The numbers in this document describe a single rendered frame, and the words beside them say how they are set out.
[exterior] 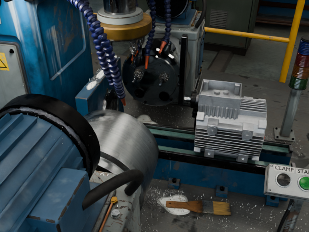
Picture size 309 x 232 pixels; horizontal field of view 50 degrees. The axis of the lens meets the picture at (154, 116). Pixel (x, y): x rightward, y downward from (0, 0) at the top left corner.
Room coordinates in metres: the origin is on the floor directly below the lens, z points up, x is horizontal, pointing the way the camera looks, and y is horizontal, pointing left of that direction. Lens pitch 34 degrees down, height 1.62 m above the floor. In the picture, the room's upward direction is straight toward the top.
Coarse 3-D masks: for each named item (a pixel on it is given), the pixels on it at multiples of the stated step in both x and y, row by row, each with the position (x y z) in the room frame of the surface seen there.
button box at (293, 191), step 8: (272, 168) 0.59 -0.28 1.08; (280, 168) 0.59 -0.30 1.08; (288, 168) 0.59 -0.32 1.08; (296, 168) 0.59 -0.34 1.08; (272, 176) 0.58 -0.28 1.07; (296, 176) 0.57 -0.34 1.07; (304, 176) 0.57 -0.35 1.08; (264, 184) 0.60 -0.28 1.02; (272, 184) 0.57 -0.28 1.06; (296, 184) 0.56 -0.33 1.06; (264, 192) 0.57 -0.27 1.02; (272, 192) 0.55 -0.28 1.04; (280, 192) 0.55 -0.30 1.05; (288, 192) 0.55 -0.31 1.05; (296, 192) 0.54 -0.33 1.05; (304, 192) 0.54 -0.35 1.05; (304, 200) 0.55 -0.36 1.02
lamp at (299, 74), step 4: (296, 68) 1.09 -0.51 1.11; (300, 68) 1.08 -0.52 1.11; (304, 68) 1.07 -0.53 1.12; (308, 68) 1.07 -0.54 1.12; (292, 72) 1.10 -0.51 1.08; (296, 72) 1.08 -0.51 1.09; (300, 72) 1.07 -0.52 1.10; (304, 72) 1.07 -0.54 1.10; (308, 72) 1.07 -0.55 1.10; (296, 76) 1.08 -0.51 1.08; (300, 76) 1.07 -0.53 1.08; (304, 76) 1.07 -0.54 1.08; (308, 76) 1.08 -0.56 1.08
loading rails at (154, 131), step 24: (168, 144) 0.94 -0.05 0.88; (192, 144) 0.92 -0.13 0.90; (264, 144) 0.89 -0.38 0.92; (288, 144) 0.88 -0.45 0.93; (168, 168) 0.84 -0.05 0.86; (192, 168) 0.82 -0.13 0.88; (216, 168) 0.80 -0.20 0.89; (240, 168) 0.78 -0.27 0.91; (264, 168) 0.76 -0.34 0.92; (216, 192) 0.76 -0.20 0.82; (240, 192) 0.78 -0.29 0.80
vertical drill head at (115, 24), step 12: (108, 0) 0.91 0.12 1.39; (120, 0) 0.90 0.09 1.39; (132, 0) 0.92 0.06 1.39; (108, 12) 0.91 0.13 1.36; (120, 12) 0.90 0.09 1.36; (132, 12) 0.92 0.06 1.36; (144, 12) 1.00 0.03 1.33; (108, 24) 0.89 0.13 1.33; (120, 24) 0.88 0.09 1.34; (132, 24) 0.89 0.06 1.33; (144, 24) 0.89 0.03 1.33; (108, 36) 0.86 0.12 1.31; (120, 36) 0.85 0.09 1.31; (132, 36) 0.86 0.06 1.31; (144, 36) 0.97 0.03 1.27; (132, 48) 0.88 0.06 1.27
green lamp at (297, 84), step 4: (292, 76) 1.09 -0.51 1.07; (292, 80) 1.09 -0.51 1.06; (296, 80) 1.08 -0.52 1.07; (300, 80) 1.07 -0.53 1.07; (304, 80) 1.07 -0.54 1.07; (292, 84) 1.09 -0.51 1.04; (296, 84) 1.08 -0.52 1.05; (300, 84) 1.07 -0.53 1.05; (304, 84) 1.07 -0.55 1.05; (296, 88) 1.07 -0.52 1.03; (300, 88) 1.07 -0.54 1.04
